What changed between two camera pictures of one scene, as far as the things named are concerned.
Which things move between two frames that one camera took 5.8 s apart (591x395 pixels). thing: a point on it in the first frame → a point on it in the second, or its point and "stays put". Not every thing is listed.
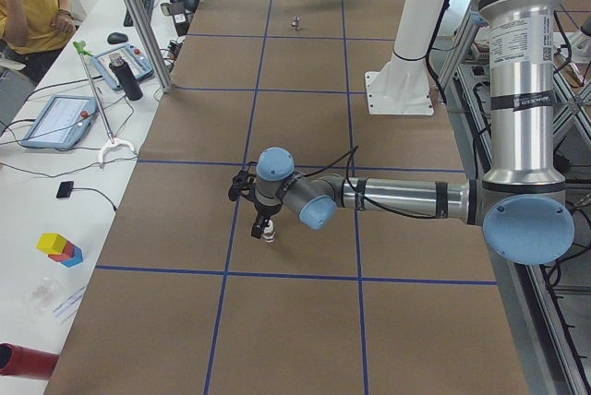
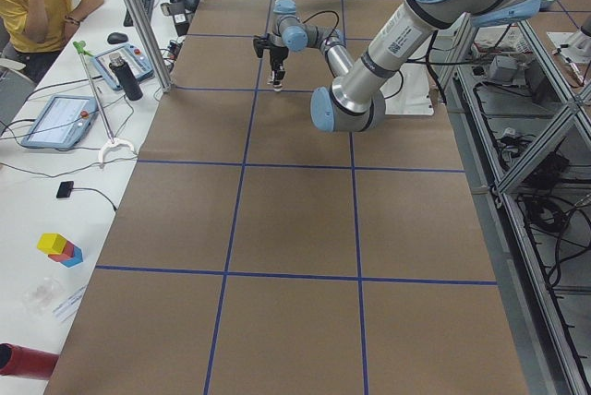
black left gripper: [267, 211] → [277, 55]
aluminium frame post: [139, 16] stays put
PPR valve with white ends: [269, 233] → [276, 84]
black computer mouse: [117, 38] stays put
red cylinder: [18, 361] stays put
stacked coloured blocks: [60, 249] stays put
